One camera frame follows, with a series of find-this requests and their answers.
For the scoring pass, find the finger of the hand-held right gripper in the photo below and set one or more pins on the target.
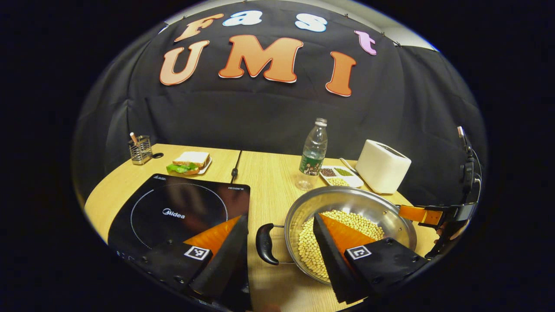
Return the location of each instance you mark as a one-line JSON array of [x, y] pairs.
[[418, 214]]

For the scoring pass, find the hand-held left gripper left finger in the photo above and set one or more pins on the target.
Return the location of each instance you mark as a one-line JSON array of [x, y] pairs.
[[230, 260]]

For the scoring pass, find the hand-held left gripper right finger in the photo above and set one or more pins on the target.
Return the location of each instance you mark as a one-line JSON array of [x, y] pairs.
[[331, 264]]

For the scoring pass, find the steel pot with soybeans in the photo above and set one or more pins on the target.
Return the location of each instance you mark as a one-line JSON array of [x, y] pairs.
[[347, 201]]

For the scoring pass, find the black induction cooktop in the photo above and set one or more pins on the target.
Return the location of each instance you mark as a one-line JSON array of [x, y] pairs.
[[173, 203]]

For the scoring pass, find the white toaster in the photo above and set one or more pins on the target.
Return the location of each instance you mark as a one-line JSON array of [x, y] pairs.
[[381, 169]]

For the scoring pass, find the white divided dish with beans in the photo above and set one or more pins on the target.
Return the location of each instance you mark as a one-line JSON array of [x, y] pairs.
[[353, 181]]

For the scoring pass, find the sandwich with lettuce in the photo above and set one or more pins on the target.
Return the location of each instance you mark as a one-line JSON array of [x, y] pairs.
[[193, 158]]

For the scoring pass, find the clear plastic water bottle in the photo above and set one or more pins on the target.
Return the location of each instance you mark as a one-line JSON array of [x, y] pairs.
[[312, 151]]

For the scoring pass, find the black backdrop cloth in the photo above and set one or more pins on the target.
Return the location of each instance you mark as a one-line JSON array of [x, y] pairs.
[[260, 117]]

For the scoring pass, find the pale stick utensil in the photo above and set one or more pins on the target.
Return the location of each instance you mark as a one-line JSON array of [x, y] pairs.
[[133, 138]]

